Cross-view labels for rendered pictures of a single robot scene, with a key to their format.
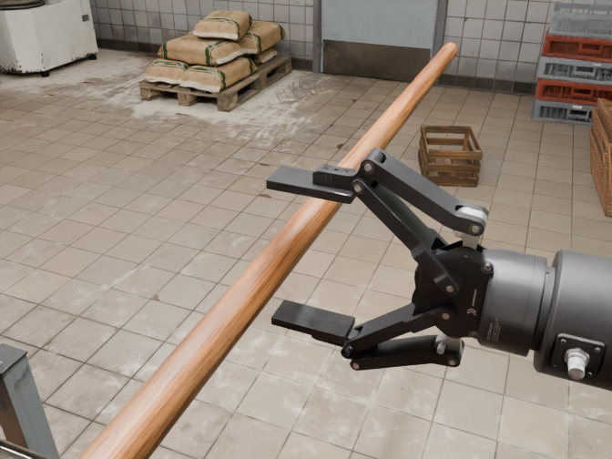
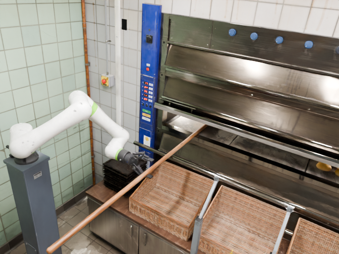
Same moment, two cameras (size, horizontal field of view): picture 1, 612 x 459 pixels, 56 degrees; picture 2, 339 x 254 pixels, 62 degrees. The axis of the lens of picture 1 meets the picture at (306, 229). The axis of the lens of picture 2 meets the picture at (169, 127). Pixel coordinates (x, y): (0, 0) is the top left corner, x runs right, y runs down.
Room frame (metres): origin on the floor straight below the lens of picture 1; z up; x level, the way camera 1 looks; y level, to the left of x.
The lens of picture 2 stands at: (1.95, 0.34, 2.32)
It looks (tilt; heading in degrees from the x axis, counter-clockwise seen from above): 27 degrees down; 188
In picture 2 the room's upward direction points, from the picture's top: 5 degrees clockwise
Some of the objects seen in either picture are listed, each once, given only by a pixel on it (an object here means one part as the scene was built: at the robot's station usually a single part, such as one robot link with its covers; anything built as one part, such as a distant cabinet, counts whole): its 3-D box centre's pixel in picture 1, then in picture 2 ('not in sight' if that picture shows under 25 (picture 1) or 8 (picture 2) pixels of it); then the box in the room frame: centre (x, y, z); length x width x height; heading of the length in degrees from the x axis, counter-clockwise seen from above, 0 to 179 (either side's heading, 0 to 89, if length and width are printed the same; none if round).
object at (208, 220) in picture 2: not in sight; (241, 229); (0.33, 0.70, 0.72); 0.56 x 0.49 x 0.28; 69
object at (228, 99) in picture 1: (220, 76); not in sight; (4.91, 0.72, 0.07); 1.20 x 0.80 x 0.14; 158
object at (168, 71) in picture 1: (180, 66); not in sight; (4.70, 1.01, 0.22); 0.62 x 0.36 x 0.15; 163
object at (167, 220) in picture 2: not in sight; (172, 196); (0.10, 0.14, 0.72); 0.56 x 0.49 x 0.28; 70
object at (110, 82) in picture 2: not in sight; (107, 80); (-0.45, -0.62, 1.46); 0.10 x 0.07 x 0.10; 68
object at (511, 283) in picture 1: (475, 293); (132, 160); (0.36, -0.13, 1.19); 0.09 x 0.07 x 0.08; 68
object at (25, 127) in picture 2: not in sight; (22, 139); (0.56, -0.80, 1.36); 0.16 x 0.13 x 0.19; 34
